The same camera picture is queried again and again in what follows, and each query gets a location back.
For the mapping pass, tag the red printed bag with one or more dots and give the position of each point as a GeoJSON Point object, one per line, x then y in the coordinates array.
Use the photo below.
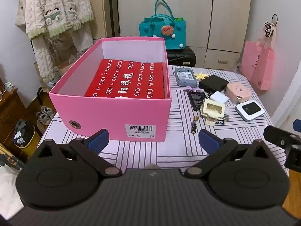
{"type": "Point", "coordinates": [127, 80]}

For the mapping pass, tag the black rectangular box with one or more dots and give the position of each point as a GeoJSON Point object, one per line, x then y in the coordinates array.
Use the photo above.
{"type": "Point", "coordinates": [212, 82]}

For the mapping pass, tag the grey sneaker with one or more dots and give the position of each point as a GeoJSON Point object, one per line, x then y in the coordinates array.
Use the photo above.
{"type": "Point", "coordinates": [47, 110]}
{"type": "Point", "coordinates": [43, 119]}

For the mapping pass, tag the black suitcase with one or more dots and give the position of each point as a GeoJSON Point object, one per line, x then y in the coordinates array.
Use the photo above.
{"type": "Point", "coordinates": [182, 56]}

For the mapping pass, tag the pink shopping bag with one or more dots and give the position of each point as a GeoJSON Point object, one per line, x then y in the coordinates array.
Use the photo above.
{"type": "Point", "coordinates": [258, 66]}

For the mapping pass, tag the flat black phone battery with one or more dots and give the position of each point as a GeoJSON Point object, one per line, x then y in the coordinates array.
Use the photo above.
{"type": "Point", "coordinates": [196, 100]}

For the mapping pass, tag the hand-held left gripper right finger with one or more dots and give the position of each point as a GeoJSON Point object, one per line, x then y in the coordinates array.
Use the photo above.
{"type": "Point", "coordinates": [210, 141]}

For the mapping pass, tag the pink rounded case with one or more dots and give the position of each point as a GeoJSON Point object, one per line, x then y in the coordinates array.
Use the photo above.
{"type": "Point", "coordinates": [237, 91]}

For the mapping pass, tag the canvas tote bag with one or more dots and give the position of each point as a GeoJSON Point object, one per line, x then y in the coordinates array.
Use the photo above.
{"type": "Point", "coordinates": [21, 11]}

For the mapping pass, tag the white cube charger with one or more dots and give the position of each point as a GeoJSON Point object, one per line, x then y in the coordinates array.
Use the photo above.
{"type": "Point", "coordinates": [218, 97]}

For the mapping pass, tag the black gold battery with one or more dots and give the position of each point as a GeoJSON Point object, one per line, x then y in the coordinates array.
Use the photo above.
{"type": "Point", "coordinates": [194, 124]}

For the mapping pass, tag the purple star hair clip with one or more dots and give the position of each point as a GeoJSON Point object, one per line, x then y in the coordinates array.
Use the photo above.
{"type": "Point", "coordinates": [194, 89]}

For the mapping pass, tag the pink cardboard box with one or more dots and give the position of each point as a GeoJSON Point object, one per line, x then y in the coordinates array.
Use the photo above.
{"type": "Point", "coordinates": [110, 115]}

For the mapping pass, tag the grey flat device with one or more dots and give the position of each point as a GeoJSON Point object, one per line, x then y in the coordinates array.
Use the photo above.
{"type": "Point", "coordinates": [185, 77]}

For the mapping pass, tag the cream fleece pajamas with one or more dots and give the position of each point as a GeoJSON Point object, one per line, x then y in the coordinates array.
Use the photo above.
{"type": "Point", "coordinates": [56, 9]}

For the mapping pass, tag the yellow starfish clip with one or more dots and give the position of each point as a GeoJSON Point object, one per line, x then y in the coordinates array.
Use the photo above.
{"type": "Point", "coordinates": [201, 75]}

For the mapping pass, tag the wooden cabinet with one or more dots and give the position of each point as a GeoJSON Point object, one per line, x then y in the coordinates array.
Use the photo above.
{"type": "Point", "coordinates": [8, 108]}

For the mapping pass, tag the yellow bin with dark bag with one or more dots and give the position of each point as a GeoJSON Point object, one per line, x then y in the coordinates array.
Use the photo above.
{"type": "Point", "coordinates": [23, 136]}

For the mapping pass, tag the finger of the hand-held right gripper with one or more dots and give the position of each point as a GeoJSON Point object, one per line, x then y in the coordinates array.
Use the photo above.
{"type": "Point", "coordinates": [277, 135]}
{"type": "Point", "coordinates": [297, 124]}

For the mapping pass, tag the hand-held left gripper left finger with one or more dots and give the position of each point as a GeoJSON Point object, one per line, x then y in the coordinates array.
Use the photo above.
{"type": "Point", "coordinates": [98, 140]}

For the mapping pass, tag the white black-top pocket device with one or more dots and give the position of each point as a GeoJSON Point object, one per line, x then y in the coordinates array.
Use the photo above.
{"type": "Point", "coordinates": [248, 111]}

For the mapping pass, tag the beige wardrobe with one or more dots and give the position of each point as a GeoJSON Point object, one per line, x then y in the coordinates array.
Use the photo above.
{"type": "Point", "coordinates": [211, 9]}

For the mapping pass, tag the teal felt handbag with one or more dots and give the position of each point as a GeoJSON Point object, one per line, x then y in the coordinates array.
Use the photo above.
{"type": "Point", "coordinates": [150, 34]}

